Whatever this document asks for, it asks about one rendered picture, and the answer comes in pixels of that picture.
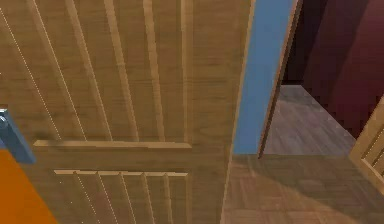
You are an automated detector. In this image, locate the brown wooden panelled door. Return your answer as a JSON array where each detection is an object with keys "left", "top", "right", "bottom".
[{"left": 0, "top": 0, "right": 257, "bottom": 224}]

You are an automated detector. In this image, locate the light wooden panelled door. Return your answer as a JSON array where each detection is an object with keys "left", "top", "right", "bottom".
[{"left": 348, "top": 95, "right": 384, "bottom": 196}]

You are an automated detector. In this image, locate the blue-grey door handle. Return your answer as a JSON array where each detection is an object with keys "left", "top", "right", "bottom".
[{"left": 0, "top": 107, "right": 37, "bottom": 165}]

